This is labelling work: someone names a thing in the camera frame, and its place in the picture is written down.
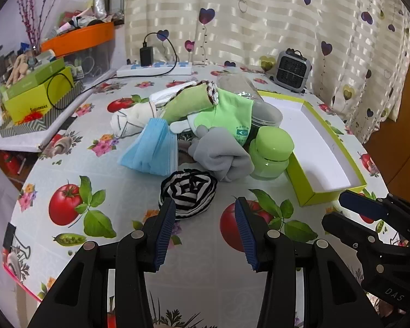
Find white power strip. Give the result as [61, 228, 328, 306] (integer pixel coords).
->
[116, 61, 194, 78]

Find small white cloth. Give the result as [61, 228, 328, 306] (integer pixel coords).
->
[169, 119, 192, 134]

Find black charger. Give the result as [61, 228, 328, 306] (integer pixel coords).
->
[139, 42, 154, 66]

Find pink dried branches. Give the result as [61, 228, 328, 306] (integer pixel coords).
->
[15, 0, 73, 50]

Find white side table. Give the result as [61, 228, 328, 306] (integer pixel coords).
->
[0, 71, 124, 153]

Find black white striped cloth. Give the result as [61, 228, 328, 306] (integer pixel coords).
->
[159, 170, 218, 220]

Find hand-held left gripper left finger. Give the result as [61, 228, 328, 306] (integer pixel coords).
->
[27, 196, 177, 328]

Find heart printed cream curtain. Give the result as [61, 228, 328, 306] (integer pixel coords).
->
[124, 0, 410, 145]

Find lime green cardboard box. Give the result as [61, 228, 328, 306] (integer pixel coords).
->
[257, 90, 368, 207]

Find stack of clear plastic cups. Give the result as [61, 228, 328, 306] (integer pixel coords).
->
[249, 100, 283, 129]

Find light green cloth bag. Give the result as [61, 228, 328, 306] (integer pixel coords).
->
[187, 88, 255, 148]

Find grey small heater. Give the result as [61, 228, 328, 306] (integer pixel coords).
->
[271, 48, 312, 93]

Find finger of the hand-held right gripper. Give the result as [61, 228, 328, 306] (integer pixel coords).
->
[321, 211, 380, 251]
[339, 189, 391, 220]

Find beige wooden figure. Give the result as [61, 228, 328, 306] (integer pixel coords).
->
[5, 54, 31, 88]

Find zigzag patterned box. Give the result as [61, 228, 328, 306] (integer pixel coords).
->
[0, 81, 84, 139]

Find dark green flat box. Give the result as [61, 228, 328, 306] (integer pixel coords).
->
[0, 58, 66, 102]

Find fruit printed tablecloth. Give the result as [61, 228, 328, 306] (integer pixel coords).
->
[2, 64, 410, 328]

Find light grey sock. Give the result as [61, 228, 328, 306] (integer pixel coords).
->
[187, 126, 254, 183]

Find pile of assorted packets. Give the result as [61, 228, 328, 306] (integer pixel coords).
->
[55, 0, 125, 34]

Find green plastic jar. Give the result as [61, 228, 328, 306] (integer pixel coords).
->
[249, 126, 295, 181]

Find orange lid storage bin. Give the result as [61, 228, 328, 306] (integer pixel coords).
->
[40, 22, 116, 76]

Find stack of blue face masks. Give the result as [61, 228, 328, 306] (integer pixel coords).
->
[118, 118, 178, 177]

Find black looped cable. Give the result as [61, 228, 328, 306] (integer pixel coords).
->
[47, 71, 74, 111]

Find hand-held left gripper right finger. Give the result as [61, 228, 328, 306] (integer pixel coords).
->
[234, 196, 376, 328]

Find beige dotted cloth roll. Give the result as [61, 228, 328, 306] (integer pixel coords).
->
[216, 75, 261, 104]

